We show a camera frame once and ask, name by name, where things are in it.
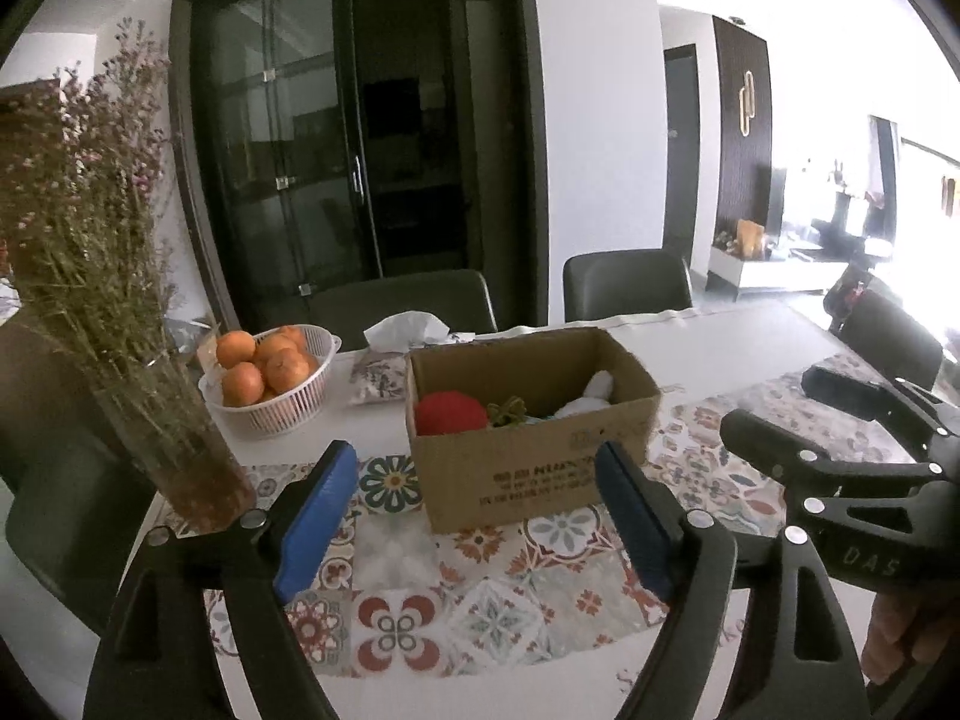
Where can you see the dark dining chair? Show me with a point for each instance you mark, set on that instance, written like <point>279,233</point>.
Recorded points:
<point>626,286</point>
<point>60,480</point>
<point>892,337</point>
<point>405,307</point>

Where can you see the person's right hand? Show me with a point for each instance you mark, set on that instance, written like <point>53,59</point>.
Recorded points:
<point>904,634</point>

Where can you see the red plush ball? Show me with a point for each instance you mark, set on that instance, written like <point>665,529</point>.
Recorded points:
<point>452,414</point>

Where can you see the orange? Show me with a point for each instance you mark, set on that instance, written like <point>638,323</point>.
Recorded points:
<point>296,334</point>
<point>271,347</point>
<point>235,349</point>
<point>242,384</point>
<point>287,371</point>

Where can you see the white tissue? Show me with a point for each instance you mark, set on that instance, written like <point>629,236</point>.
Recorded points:
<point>405,331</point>

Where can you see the glass vase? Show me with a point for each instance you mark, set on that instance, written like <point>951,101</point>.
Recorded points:
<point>180,450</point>

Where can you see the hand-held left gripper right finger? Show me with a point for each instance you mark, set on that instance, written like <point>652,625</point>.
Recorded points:
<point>634,517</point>

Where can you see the dark green plush toy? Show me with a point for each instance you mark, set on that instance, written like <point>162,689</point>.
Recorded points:
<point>510,412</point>

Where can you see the patterned floral table mat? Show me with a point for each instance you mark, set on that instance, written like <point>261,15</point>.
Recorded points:
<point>487,592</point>

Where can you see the dried flower bouquet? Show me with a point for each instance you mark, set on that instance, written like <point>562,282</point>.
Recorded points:
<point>82,202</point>

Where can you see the dark glass cabinet door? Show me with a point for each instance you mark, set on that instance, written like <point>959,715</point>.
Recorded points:
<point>337,142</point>

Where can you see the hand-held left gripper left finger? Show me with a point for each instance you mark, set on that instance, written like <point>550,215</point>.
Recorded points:
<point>315,517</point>

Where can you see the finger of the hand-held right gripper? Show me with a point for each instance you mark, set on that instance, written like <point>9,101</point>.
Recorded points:
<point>772,446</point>
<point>855,390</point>

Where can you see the floral patterned pouch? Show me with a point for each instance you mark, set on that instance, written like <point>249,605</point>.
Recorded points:
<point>379,379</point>

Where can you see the white plush toy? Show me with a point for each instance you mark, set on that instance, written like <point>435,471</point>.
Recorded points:
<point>589,399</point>

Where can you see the white plastic basket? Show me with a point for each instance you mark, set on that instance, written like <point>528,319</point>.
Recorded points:
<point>277,405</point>

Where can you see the brown cardboard box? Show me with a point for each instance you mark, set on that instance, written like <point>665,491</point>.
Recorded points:
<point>525,427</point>

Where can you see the gold wall ornament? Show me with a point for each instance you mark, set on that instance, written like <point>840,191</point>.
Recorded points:
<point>745,101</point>

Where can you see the white low console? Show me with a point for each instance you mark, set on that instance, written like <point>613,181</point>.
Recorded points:
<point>765,270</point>

